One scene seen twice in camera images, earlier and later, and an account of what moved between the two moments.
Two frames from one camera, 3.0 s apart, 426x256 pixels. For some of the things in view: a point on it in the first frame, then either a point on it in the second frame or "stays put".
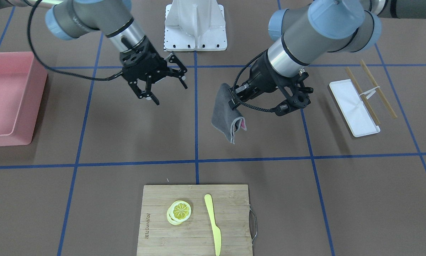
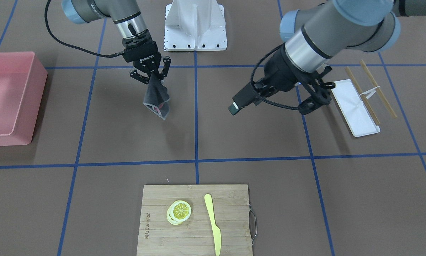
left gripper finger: (232, 91) -> (246, 96)
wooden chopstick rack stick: (361, 92) stays put
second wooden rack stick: (379, 90) stays put
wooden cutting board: (195, 236) stays put
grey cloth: (224, 118) -> (156, 99)
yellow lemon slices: (178, 212) stays put
